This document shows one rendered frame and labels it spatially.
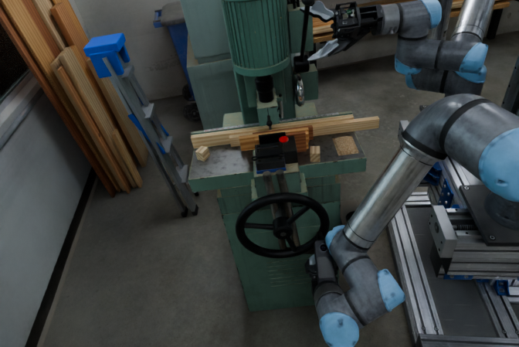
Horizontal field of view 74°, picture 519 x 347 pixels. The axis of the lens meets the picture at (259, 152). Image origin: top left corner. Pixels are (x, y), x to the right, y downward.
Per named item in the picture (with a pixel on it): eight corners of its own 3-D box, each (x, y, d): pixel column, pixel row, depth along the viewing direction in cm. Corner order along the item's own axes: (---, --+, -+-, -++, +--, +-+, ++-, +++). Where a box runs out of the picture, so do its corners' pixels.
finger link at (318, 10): (306, -11, 91) (337, 4, 90) (304, 2, 97) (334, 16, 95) (300, -1, 91) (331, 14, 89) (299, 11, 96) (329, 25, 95)
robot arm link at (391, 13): (387, 13, 96) (392, 40, 94) (371, 15, 96) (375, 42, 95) (396, -3, 88) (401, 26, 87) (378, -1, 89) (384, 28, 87)
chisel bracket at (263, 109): (259, 130, 119) (256, 109, 114) (259, 109, 130) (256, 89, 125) (281, 127, 119) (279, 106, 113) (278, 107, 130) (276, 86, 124)
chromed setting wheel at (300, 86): (298, 113, 129) (296, 83, 122) (294, 97, 139) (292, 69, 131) (306, 112, 129) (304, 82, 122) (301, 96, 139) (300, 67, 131)
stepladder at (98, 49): (176, 220, 227) (78, 53, 156) (179, 193, 247) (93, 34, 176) (200, 214, 226) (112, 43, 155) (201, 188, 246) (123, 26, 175)
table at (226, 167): (188, 212, 112) (183, 200, 109) (197, 155, 136) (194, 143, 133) (375, 190, 109) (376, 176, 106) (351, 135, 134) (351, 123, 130)
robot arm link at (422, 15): (440, 35, 91) (446, 1, 85) (398, 40, 91) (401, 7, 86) (427, 25, 97) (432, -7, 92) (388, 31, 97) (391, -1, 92)
